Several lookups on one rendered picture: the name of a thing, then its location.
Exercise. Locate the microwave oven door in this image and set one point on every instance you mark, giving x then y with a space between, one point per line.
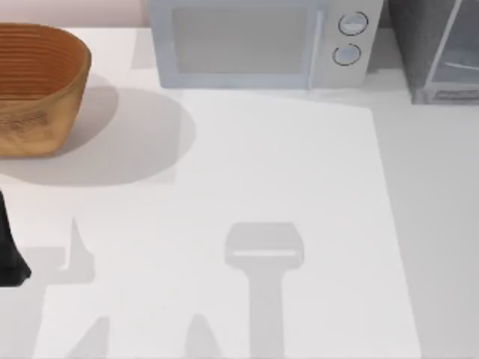
239 41

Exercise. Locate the round microwave knob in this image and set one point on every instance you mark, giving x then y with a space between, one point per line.
347 54
353 23

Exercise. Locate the pale microwave oven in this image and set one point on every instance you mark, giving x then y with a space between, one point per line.
370 37

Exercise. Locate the brown wicker basket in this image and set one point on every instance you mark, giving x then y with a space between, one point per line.
56 63

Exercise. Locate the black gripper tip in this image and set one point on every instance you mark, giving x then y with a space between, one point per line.
8 258

